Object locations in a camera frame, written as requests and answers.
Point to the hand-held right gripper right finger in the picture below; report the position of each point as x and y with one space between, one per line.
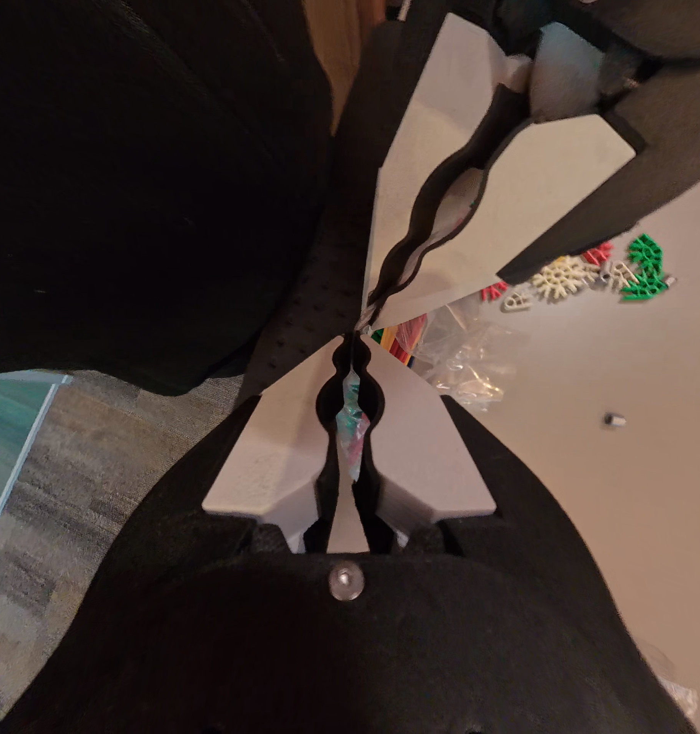
436 459

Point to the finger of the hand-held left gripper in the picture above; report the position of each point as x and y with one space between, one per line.
545 189
430 103

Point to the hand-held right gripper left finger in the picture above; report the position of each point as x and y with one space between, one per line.
269 459

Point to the clear bag of colourful rods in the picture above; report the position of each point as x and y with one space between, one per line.
396 344

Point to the clear bag of small parts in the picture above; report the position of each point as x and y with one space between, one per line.
677 694

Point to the scattered loose plastic connectors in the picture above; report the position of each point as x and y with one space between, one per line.
556 275

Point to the grey cylindrical spacer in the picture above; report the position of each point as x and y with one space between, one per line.
614 420

